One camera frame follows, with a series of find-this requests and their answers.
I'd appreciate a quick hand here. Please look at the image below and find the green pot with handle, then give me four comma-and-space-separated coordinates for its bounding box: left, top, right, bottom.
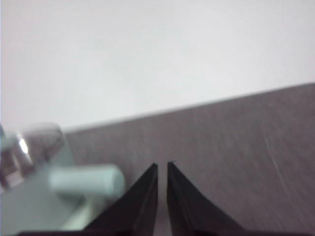
0, 122, 126, 199

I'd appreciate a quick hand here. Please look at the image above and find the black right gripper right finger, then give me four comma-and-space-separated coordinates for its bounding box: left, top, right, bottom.
166, 161, 296, 236

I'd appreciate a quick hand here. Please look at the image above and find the green breakfast machine base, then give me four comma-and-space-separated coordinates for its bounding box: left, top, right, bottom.
0, 132, 124, 233

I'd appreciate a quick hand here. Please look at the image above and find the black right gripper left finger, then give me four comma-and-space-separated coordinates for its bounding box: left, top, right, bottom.
17, 162, 158, 236

